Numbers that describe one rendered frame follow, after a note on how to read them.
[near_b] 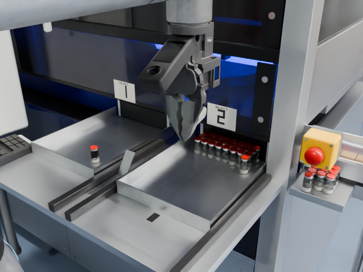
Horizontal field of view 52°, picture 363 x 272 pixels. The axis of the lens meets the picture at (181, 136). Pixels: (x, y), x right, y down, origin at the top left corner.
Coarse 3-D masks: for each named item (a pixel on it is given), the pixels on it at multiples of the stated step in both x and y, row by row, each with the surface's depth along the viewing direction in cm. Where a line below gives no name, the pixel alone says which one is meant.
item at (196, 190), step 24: (192, 144) 112; (144, 168) 96; (168, 168) 100; (192, 168) 100; (216, 168) 100; (264, 168) 95; (120, 192) 89; (144, 192) 84; (168, 192) 90; (192, 192) 90; (216, 192) 90; (240, 192) 85; (192, 216) 78; (216, 216) 77
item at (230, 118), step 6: (210, 108) 97; (216, 108) 96; (222, 108) 95; (228, 108) 94; (210, 114) 98; (216, 114) 97; (222, 114) 96; (228, 114) 95; (234, 114) 94; (210, 120) 99; (216, 120) 98; (222, 120) 96; (228, 120) 95; (234, 120) 94; (222, 126) 97; (228, 126) 96; (234, 126) 95
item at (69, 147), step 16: (112, 112) 131; (64, 128) 115; (80, 128) 120; (96, 128) 122; (112, 128) 122; (128, 128) 122; (144, 128) 122; (32, 144) 106; (48, 144) 111; (64, 144) 112; (80, 144) 112; (96, 144) 112; (112, 144) 112; (128, 144) 112; (144, 144) 108; (64, 160) 99; (80, 160) 104; (112, 160) 98
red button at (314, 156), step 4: (308, 148) 83; (312, 148) 82; (316, 148) 82; (308, 152) 82; (312, 152) 81; (316, 152) 81; (320, 152) 81; (304, 156) 83; (308, 156) 82; (312, 156) 82; (316, 156) 81; (320, 156) 81; (308, 160) 82; (312, 160) 82; (316, 160) 81; (320, 160) 81; (312, 164) 82; (316, 164) 82
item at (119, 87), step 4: (116, 80) 114; (116, 84) 115; (120, 84) 114; (124, 84) 113; (128, 84) 112; (132, 84) 111; (116, 88) 116; (120, 88) 114; (124, 88) 113; (128, 88) 112; (132, 88) 111; (116, 92) 116; (120, 92) 115; (124, 92) 114; (128, 92) 113; (132, 92) 112; (116, 96) 117; (120, 96) 116; (124, 96) 115; (128, 96) 114; (132, 96) 113; (128, 100) 114; (132, 100) 113
